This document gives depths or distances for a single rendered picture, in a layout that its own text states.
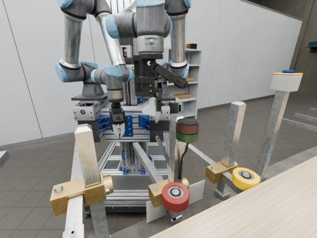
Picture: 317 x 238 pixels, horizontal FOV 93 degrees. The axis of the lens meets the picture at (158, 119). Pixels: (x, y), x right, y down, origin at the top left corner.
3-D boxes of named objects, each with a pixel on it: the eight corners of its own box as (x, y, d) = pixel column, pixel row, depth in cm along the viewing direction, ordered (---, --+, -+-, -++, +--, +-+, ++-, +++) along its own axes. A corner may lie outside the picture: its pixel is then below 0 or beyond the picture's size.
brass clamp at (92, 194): (58, 199, 40) (53, 183, 38) (111, 182, 45) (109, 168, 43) (54, 219, 34) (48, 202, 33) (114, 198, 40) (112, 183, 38)
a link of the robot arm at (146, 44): (162, 39, 46) (166, 35, 39) (162, 55, 48) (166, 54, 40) (137, 39, 45) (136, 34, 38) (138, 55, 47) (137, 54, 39)
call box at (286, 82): (268, 91, 65) (273, 72, 62) (278, 90, 67) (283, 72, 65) (287, 94, 59) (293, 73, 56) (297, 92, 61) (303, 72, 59)
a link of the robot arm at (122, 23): (141, -19, 77) (97, 11, 47) (162, -22, 75) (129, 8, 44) (145, 8, 86) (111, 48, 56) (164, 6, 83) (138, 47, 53)
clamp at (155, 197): (148, 196, 52) (148, 185, 51) (181, 184, 58) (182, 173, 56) (154, 209, 48) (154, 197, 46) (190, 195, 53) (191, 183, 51)
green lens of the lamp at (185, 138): (171, 135, 43) (171, 128, 42) (189, 131, 45) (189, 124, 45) (183, 144, 38) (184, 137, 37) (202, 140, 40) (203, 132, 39)
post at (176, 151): (167, 227, 61) (170, 114, 45) (174, 224, 62) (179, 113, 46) (171, 235, 58) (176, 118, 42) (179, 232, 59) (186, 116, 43)
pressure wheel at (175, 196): (157, 213, 49) (157, 185, 45) (178, 204, 52) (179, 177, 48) (169, 236, 42) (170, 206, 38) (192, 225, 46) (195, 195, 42)
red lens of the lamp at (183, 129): (171, 127, 42) (172, 119, 41) (189, 123, 44) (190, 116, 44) (184, 135, 37) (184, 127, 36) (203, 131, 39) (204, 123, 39)
